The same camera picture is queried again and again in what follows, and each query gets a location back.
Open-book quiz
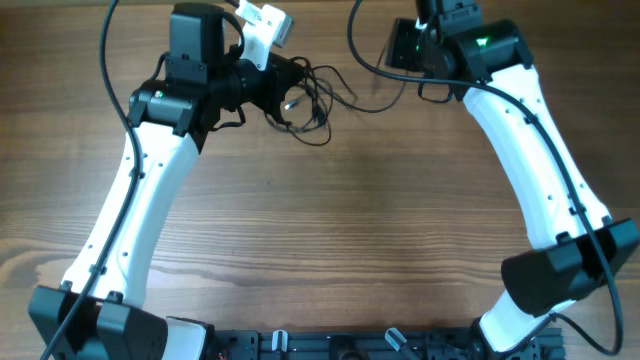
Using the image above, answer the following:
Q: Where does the thin black USB cable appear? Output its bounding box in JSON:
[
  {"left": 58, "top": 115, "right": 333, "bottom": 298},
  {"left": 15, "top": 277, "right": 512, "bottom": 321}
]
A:
[{"left": 264, "top": 64, "right": 359, "bottom": 148}]

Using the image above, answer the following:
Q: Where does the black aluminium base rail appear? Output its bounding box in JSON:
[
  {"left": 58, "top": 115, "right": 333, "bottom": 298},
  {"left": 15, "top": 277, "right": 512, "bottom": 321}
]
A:
[{"left": 204, "top": 328, "right": 567, "bottom": 360}]

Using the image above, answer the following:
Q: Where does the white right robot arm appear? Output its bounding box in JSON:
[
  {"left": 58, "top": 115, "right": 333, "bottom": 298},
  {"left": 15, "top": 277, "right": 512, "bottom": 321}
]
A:
[{"left": 386, "top": 1, "right": 639, "bottom": 357}]

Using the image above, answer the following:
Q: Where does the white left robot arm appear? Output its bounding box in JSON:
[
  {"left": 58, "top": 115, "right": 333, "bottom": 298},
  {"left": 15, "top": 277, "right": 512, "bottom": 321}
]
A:
[{"left": 28, "top": 1, "right": 303, "bottom": 359}]

